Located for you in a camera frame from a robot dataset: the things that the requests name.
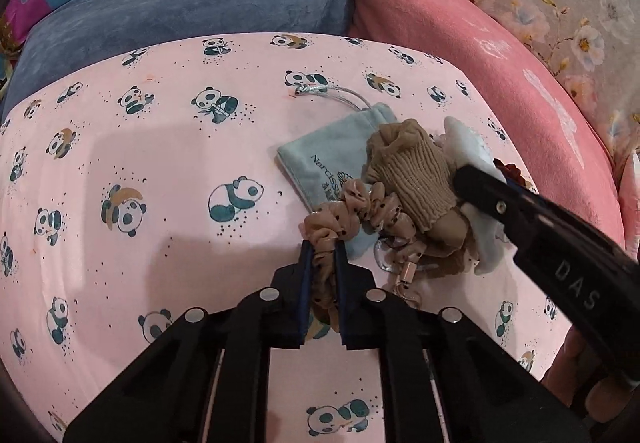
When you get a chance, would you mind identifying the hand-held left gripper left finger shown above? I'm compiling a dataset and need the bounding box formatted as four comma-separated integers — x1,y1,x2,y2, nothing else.
64,239,317,443

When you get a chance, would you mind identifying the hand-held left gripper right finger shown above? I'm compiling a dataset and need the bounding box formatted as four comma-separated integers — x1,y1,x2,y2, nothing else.
334,239,598,443

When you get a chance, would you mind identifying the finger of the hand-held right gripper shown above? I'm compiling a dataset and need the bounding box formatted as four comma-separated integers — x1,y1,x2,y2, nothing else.
504,177,544,205
453,166,539,245

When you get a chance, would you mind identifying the light blue sock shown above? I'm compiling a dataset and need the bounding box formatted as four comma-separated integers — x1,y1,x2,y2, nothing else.
442,116,509,277

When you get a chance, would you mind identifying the tan dotted scrunchie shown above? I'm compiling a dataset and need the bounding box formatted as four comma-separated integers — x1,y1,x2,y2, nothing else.
300,178,427,340

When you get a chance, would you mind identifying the person's right hand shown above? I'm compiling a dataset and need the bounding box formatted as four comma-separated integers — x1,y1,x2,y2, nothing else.
542,329,632,439

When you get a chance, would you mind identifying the dark red scrunchie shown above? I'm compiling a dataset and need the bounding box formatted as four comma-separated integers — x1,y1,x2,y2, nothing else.
492,160,536,192

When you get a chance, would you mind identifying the tan ribbed sock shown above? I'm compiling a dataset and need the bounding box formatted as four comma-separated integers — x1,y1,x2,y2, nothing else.
362,119,473,282

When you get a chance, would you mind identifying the pink pillow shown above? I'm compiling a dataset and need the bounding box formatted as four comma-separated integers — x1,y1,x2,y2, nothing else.
617,150,640,244

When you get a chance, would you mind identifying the pink panda-print cloth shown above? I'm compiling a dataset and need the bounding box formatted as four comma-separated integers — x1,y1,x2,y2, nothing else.
0,32,626,443

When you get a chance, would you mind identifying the pink blanket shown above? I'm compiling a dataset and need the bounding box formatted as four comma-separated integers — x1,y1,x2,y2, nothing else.
247,0,626,249

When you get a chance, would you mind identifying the blue sofa cushion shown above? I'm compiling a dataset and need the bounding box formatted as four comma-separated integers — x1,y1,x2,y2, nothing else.
0,0,356,120

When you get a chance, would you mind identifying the light blue drawstring pouch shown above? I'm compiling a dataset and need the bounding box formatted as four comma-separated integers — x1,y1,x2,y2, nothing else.
277,84,401,260

